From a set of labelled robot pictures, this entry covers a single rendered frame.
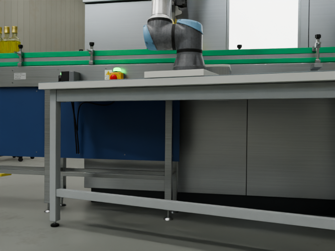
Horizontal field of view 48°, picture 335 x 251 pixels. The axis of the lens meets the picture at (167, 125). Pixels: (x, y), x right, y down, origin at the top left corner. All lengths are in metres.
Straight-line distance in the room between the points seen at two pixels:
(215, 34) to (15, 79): 1.25
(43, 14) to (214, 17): 10.08
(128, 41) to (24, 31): 9.16
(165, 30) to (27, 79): 1.05
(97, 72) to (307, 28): 1.26
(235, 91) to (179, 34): 0.36
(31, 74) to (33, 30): 9.42
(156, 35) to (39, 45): 10.32
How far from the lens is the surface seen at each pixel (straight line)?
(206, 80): 1.58
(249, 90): 1.57
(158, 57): 2.17
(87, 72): 2.27
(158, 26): 1.72
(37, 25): 11.99
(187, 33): 1.69
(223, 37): 2.39
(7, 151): 2.54
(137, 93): 1.76
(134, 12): 2.57
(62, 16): 12.90
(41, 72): 2.40
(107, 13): 2.63
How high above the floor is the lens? 0.57
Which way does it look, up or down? 1 degrees down
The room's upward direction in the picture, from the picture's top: 1 degrees clockwise
